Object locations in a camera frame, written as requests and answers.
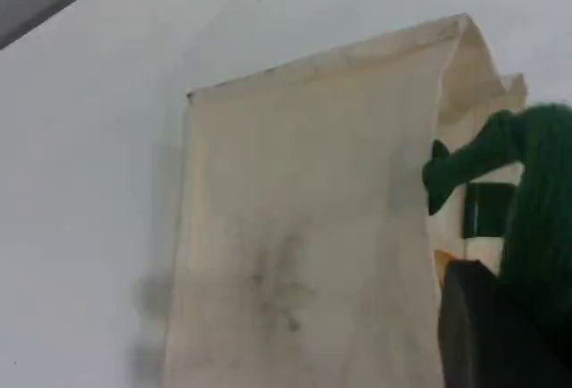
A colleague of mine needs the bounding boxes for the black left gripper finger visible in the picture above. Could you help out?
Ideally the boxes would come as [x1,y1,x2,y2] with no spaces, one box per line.
[438,260,572,388]

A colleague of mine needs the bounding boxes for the white canvas bag green handles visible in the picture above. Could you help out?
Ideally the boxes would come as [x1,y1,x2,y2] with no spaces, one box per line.
[163,12,572,388]

